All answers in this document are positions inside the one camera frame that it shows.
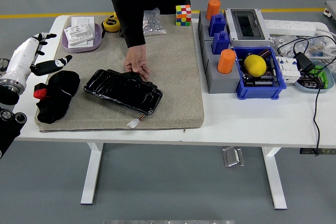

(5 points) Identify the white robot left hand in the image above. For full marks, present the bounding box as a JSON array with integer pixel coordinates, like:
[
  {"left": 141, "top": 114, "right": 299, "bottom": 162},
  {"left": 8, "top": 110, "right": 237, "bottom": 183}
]
[{"left": 5, "top": 32, "right": 73, "bottom": 83}]

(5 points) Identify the person's right hand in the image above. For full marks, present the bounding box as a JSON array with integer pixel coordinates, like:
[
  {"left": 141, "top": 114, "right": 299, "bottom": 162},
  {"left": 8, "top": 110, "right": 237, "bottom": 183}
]
[{"left": 123, "top": 44, "right": 151, "bottom": 82}]

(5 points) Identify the black glossy panel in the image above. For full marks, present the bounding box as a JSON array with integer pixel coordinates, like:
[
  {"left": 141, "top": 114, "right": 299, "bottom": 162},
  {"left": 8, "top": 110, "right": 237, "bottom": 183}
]
[{"left": 83, "top": 68, "right": 163, "bottom": 116}]

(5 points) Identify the black rag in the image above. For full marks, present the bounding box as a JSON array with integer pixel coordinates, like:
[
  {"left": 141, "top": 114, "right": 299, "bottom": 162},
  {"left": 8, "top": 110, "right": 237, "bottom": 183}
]
[{"left": 33, "top": 70, "right": 81, "bottom": 124}]

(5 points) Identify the orange cylinder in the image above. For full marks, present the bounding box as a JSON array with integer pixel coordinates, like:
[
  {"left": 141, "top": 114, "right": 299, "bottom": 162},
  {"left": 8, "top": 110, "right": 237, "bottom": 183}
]
[
  {"left": 216, "top": 49, "right": 237, "bottom": 74},
  {"left": 205, "top": 0, "right": 222, "bottom": 22}
]

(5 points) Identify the colourful puzzle cube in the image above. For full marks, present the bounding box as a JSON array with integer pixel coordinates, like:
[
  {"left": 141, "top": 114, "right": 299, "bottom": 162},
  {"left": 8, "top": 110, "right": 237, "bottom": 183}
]
[{"left": 175, "top": 4, "right": 192, "bottom": 27}]

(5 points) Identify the grey-brown mat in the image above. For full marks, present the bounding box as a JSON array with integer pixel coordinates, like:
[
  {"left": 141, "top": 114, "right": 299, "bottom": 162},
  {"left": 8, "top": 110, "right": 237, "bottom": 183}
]
[{"left": 34, "top": 14, "right": 205, "bottom": 133}]

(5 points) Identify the clear bag of screws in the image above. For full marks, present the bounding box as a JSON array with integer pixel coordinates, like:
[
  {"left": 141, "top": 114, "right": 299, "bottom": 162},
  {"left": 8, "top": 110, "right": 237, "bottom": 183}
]
[{"left": 143, "top": 7, "right": 167, "bottom": 37}]

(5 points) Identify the yellow tape measure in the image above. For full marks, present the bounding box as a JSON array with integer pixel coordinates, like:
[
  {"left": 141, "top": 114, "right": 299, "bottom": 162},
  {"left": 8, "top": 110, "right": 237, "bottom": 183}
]
[{"left": 101, "top": 12, "right": 122, "bottom": 34}]

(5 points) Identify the purple tray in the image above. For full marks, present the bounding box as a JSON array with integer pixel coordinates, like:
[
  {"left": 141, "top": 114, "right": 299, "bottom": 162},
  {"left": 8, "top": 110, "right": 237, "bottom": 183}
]
[{"left": 61, "top": 23, "right": 103, "bottom": 53}]

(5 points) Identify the grey base block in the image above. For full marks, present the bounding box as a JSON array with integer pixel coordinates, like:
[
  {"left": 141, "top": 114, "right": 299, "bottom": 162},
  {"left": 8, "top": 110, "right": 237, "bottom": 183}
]
[
  {"left": 197, "top": 10, "right": 232, "bottom": 49},
  {"left": 201, "top": 40, "right": 242, "bottom": 94}
]

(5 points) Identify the blue block with knob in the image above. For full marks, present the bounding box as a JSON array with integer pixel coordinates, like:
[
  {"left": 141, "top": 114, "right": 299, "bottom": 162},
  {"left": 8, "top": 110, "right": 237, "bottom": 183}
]
[
  {"left": 208, "top": 13, "right": 227, "bottom": 38},
  {"left": 211, "top": 31, "right": 232, "bottom": 56}
]

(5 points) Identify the grey distribution box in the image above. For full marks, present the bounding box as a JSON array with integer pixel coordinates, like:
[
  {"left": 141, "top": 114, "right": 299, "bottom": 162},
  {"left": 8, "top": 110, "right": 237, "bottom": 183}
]
[{"left": 225, "top": 8, "right": 271, "bottom": 48}]

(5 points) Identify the yellow lemon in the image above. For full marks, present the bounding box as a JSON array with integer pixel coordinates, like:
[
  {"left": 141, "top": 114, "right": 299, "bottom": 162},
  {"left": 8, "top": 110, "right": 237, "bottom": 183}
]
[{"left": 244, "top": 54, "right": 267, "bottom": 78}]

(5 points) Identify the white power strip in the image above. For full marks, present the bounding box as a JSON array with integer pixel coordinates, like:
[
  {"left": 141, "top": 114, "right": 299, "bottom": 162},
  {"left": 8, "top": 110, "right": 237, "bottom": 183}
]
[{"left": 262, "top": 19, "right": 317, "bottom": 37}]

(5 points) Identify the clear bag of white rings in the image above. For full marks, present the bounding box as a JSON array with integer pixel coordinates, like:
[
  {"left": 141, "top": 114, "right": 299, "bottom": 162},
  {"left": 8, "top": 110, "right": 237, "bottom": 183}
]
[{"left": 270, "top": 35, "right": 299, "bottom": 57}]

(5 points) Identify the white table leg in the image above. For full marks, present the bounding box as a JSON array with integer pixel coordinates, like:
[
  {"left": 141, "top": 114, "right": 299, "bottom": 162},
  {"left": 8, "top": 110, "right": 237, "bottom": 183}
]
[
  {"left": 261, "top": 147, "right": 288, "bottom": 210},
  {"left": 80, "top": 142, "right": 104, "bottom": 205}
]

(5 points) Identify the blue plastic bin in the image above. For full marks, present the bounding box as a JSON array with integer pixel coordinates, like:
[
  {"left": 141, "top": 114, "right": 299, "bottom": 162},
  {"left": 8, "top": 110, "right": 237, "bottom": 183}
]
[{"left": 232, "top": 46, "right": 287, "bottom": 101}]

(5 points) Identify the white circuit breaker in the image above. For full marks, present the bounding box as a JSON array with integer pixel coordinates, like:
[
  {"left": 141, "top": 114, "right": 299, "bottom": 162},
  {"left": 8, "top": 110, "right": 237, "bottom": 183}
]
[{"left": 275, "top": 56, "right": 301, "bottom": 83}]

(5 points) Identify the black power adapter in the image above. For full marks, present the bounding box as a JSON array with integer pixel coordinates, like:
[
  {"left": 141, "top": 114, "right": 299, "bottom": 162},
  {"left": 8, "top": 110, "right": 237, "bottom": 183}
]
[{"left": 293, "top": 52, "right": 316, "bottom": 73}]

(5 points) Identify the white cart base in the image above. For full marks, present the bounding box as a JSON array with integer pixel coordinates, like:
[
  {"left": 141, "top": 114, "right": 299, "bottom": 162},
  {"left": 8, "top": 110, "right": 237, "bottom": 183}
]
[{"left": 324, "top": 0, "right": 336, "bottom": 20}]

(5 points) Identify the clear bag of blue parts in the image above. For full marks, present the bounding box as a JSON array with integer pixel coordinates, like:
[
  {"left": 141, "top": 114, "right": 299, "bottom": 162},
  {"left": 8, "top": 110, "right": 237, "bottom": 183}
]
[{"left": 300, "top": 36, "right": 336, "bottom": 60}]

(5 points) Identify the small dark circuit board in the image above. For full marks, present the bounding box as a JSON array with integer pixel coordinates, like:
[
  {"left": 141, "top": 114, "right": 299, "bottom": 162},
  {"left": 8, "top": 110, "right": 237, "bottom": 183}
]
[{"left": 299, "top": 73, "right": 325, "bottom": 90}]

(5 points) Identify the green plastic part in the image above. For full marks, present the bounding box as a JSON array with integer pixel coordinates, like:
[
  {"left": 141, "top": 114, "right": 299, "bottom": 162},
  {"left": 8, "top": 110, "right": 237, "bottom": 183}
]
[{"left": 307, "top": 65, "right": 330, "bottom": 90}]

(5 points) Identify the light blue dish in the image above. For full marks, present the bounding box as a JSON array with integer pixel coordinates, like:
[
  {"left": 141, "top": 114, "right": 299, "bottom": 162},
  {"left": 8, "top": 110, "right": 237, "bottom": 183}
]
[{"left": 294, "top": 60, "right": 335, "bottom": 93}]

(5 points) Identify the black box under table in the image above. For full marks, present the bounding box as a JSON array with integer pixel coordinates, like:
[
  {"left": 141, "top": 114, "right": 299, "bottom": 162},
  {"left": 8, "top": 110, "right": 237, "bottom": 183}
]
[{"left": 300, "top": 147, "right": 336, "bottom": 156}]

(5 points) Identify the white wire connector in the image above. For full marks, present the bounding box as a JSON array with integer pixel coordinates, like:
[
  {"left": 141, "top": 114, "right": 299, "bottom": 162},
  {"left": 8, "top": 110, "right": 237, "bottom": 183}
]
[{"left": 127, "top": 115, "right": 145, "bottom": 130}]

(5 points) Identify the white switch plate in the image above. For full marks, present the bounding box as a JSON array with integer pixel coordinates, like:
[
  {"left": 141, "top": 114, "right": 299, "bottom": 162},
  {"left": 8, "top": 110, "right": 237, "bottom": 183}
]
[{"left": 68, "top": 16, "right": 96, "bottom": 49}]

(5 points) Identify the silver metal bracket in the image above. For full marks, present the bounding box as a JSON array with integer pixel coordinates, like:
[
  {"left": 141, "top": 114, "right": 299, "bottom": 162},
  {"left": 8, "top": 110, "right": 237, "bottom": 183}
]
[{"left": 222, "top": 146, "right": 245, "bottom": 168}]

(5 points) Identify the thick white cable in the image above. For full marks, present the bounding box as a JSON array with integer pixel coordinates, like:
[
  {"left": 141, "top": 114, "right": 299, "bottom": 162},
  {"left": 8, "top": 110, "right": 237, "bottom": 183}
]
[{"left": 313, "top": 28, "right": 336, "bottom": 65}]

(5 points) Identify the thin black cable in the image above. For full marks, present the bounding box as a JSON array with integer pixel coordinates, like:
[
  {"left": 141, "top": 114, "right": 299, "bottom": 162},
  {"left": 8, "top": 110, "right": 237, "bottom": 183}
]
[{"left": 277, "top": 39, "right": 323, "bottom": 156}]

